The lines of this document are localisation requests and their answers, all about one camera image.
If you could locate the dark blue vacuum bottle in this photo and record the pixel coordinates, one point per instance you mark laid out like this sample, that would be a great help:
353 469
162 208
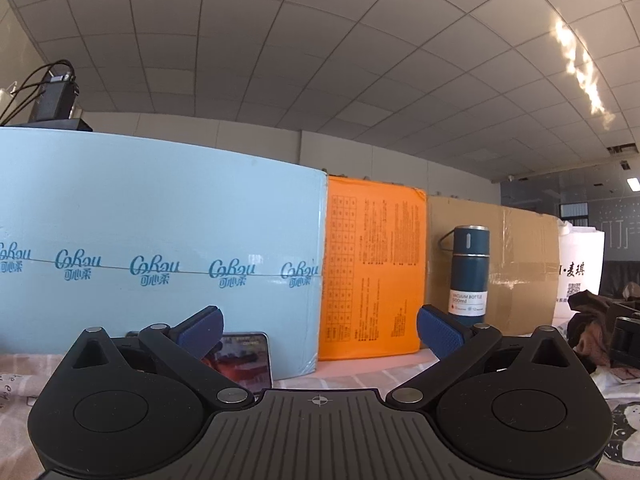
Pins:
467 270

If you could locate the white printed tote bag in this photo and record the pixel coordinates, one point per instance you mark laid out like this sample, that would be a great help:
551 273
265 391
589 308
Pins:
580 255

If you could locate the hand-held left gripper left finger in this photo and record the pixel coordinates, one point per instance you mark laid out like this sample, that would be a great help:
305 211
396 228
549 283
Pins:
202 332

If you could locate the brown cardboard box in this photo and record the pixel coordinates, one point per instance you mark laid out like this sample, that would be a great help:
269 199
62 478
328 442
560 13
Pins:
520 260

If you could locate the orange printed carton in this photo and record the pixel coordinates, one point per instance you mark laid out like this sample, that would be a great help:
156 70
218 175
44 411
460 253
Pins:
370 260

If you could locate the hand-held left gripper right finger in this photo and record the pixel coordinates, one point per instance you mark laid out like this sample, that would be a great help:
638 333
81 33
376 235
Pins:
440 332

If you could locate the light blue printed carton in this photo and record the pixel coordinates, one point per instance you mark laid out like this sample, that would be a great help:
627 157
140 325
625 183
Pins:
150 200

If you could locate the black smartphone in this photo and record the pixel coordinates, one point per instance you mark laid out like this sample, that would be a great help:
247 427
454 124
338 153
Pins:
245 360

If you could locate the brown pants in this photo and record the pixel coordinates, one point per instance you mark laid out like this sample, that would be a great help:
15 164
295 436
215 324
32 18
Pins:
590 310

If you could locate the black sofa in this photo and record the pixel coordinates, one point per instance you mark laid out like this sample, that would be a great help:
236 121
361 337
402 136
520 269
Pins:
617 277

